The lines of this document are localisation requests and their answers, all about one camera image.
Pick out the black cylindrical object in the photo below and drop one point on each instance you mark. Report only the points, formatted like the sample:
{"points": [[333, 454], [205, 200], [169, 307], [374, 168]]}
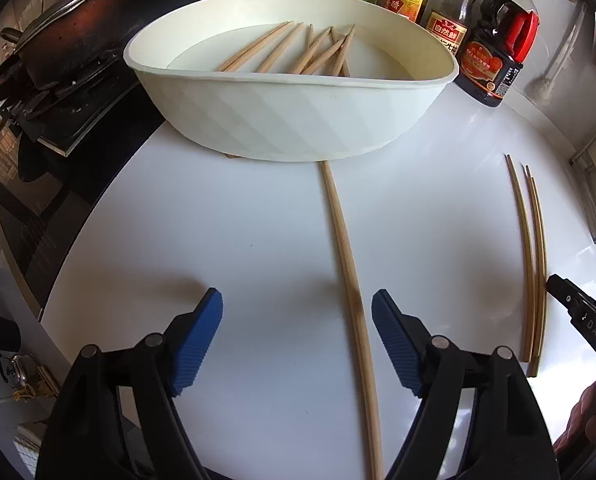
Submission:
{"points": [[0, 330]]}

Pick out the clear soy sauce bottle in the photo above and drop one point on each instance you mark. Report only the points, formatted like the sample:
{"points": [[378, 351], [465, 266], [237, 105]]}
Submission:
{"points": [[450, 20]]}

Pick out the white cleaning brush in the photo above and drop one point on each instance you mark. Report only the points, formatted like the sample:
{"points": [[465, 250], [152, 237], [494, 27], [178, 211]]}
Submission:
{"points": [[543, 90]]}

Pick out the pile of wooden chopsticks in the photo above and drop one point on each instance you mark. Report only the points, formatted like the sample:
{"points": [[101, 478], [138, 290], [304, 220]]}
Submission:
{"points": [[298, 50]]}

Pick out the black gas stove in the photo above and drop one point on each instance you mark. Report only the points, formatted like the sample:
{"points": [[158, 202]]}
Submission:
{"points": [[53, 130]]}

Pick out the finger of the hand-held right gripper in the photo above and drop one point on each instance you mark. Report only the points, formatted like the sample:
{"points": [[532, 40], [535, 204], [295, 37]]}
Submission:
{"points": [[585, 315]]}

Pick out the white plastic basin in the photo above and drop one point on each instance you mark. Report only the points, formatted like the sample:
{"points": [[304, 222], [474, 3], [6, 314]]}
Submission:
{"points": [[288, 115]]}

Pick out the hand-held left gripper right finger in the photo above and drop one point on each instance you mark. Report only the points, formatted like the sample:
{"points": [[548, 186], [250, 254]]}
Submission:
{"points": [[395, 345]]}

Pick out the person's right hand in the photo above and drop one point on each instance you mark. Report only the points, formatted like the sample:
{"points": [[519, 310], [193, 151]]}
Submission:
{"points": [[585, 410]]}

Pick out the metal gas valve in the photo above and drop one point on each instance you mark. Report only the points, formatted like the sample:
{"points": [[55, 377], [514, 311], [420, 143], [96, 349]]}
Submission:
{"points": [[18, 372]]}

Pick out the stainless steel rack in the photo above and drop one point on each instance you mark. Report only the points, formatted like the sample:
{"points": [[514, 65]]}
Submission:
{"points": [[585, 152]]}

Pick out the black wok with lid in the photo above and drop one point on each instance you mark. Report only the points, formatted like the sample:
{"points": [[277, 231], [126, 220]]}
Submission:
{"points": [[68, 35]]}

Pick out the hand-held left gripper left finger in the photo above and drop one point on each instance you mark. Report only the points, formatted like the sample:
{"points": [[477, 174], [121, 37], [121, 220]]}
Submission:
{"points": [[198, 345]]}

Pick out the long wooden chopstick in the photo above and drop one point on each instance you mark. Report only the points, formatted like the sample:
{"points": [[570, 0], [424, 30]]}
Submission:
{"points": [[523, 240], [350, 285], [544, 260], [539, 260]]}

